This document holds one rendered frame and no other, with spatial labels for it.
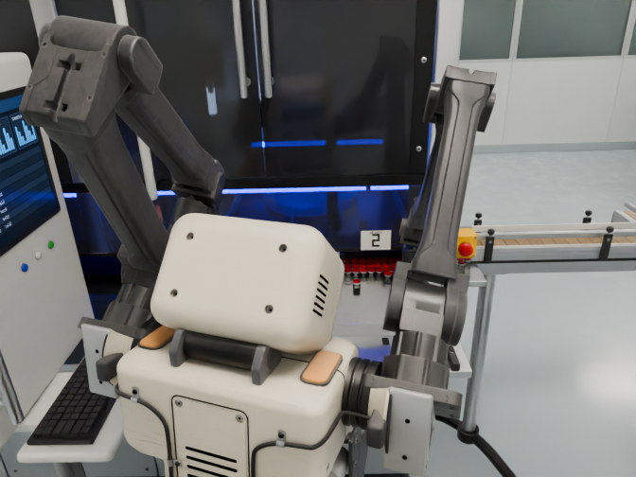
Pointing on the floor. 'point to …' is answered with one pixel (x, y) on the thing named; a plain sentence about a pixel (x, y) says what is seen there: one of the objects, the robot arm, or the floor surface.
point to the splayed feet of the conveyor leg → (478, 445)
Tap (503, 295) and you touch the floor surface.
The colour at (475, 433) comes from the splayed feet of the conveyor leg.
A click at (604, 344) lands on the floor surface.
